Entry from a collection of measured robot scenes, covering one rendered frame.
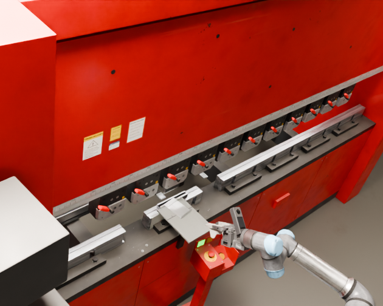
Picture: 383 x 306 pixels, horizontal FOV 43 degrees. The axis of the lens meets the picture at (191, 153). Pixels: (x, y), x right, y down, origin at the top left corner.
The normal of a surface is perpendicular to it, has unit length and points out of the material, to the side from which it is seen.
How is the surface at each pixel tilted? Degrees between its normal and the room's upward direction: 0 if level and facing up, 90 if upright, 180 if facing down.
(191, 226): 0
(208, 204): 0
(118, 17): 90
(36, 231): 0
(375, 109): 90
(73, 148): 90
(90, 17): 90
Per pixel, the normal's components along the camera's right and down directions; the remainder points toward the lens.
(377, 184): 0.19, -0.75
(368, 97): -0.73, 0.32
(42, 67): 0.66, 0.58
